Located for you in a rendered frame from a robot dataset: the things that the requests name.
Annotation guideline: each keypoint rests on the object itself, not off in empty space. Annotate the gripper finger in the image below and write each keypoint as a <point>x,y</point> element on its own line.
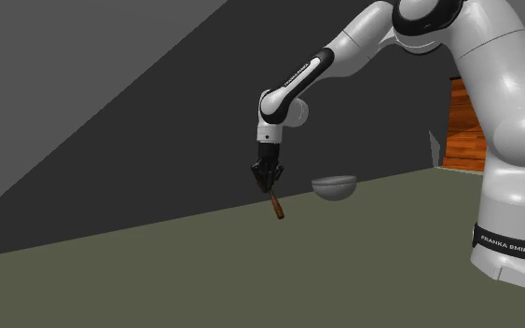
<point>277,175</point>
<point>257,176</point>

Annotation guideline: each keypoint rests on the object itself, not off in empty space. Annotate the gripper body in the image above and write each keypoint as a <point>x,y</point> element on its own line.
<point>269,154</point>

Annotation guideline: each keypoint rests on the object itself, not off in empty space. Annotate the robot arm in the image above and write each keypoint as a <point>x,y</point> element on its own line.
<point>507,104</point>

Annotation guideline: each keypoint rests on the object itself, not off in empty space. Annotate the grey bowl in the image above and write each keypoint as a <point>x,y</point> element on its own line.
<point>334,188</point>

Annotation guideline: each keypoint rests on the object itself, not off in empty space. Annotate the brown wooden furniture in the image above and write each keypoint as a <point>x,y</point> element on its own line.
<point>464,131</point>

